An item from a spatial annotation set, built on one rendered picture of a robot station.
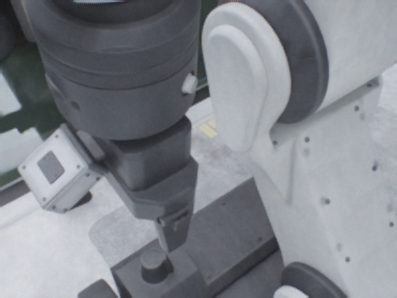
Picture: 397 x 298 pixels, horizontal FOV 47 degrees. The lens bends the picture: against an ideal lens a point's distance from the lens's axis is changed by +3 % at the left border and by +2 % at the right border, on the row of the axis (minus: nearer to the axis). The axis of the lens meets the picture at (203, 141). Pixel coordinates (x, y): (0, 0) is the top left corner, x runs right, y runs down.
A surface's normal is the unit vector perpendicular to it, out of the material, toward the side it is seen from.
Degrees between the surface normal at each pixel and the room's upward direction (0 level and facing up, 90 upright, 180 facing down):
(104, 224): 0
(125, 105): 100
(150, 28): 56
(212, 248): 0
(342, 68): 86
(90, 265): 0
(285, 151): 90
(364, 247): 60
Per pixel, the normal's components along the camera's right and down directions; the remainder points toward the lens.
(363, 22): 0.59, 0.47
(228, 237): -0.07, -0.73
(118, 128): 0.00, 0.79
